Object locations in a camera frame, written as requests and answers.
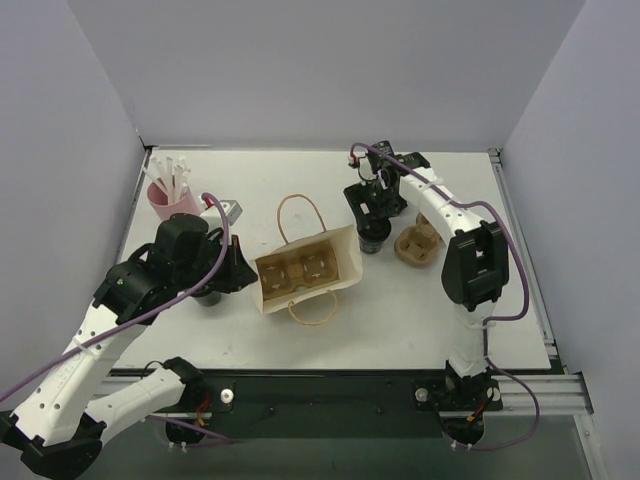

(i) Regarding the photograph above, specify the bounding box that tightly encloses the grey paper coffee cup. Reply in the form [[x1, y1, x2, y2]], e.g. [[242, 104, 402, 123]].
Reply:
[[358, 231, 389, 255]]

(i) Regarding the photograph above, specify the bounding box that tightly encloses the brown paper takeout bag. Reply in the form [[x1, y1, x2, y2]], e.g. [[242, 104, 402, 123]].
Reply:
[[250, 194, 364, 326]]

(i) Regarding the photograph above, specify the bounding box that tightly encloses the brown pulp cup carrier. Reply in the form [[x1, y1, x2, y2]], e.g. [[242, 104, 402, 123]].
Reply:
[[394, 213, 441, 268]]

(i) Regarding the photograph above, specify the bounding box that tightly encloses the black coffee cup lid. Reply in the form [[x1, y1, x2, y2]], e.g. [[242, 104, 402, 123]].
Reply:
[[358, 220, 392, 242]]

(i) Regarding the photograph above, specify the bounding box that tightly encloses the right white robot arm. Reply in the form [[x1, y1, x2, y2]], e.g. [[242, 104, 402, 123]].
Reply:
[[344, 141, 509, 408]]

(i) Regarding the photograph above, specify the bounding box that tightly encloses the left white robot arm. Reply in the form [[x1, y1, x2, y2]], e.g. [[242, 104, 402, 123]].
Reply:
[[1, 214, 257, 479]]

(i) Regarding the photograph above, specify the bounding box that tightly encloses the pink straw holder cup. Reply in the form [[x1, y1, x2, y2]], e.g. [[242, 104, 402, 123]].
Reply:
[[146, 181, 201, 221]]

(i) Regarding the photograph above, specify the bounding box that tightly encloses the white wrapped straws bundle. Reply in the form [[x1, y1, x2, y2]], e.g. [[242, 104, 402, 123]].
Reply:
[[142, 156, 191, 205]]

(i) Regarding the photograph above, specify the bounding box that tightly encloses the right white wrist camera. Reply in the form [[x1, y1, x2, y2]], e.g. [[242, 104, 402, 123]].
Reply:
[[347, 152, 379, 186]]

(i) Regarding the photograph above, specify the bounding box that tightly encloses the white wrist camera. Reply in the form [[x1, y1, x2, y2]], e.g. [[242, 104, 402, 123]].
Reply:
[[199, 197, 244, 229], [347, 152, 379, 186]]

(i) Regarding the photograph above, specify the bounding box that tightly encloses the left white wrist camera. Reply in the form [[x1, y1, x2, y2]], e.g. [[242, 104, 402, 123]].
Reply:
[[199, 197, 244, 229]]

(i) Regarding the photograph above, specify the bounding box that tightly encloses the black mounting base plate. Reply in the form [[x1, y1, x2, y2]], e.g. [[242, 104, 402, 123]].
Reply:
[[166, 369, 503, 440]]

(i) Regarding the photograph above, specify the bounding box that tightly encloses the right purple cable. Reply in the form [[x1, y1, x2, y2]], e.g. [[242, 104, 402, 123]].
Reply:
[[349, 142, 541, 451]]

